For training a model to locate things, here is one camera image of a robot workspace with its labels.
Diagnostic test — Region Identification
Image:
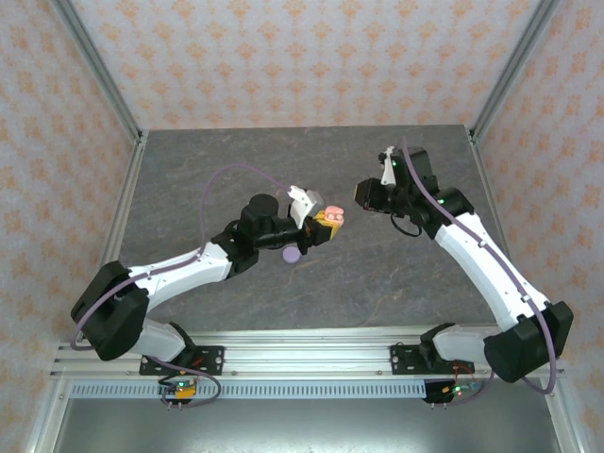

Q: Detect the grey metal sheet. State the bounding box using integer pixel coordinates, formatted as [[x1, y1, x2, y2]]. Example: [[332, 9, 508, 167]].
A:
[[27, 398, 575, 453]]

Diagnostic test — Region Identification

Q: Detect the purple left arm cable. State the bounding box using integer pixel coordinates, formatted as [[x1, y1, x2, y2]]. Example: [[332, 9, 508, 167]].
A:
[[69, 163, 294, 408]]

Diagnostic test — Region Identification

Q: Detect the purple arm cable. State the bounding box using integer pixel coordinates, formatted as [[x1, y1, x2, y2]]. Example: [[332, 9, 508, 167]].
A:
[[69, 163, 294, 408], [398, 136, 559, 407]]

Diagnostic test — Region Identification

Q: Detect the aluminium table side rail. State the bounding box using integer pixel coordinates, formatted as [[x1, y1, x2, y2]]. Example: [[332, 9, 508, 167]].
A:
[[23, 130, 150, 453], [467, 126, 584, 453]]

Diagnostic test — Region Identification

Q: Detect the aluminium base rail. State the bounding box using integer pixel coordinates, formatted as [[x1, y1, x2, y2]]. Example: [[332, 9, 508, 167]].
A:
[[49, 328, 567, 379]]

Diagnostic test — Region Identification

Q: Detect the aluminium frame post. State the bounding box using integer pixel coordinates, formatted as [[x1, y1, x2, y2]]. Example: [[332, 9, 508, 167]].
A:
[[49, 0, 145, 145], [469, 0, 565, 143]]

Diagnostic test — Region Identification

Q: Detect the slotted grey cable duct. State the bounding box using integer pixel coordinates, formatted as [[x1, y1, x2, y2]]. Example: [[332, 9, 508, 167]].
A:
[[70, 380, 428, 400]]

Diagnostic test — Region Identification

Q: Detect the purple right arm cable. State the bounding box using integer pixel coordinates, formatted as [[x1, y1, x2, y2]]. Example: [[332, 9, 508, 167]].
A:
[[398, 136, 559, 407]]

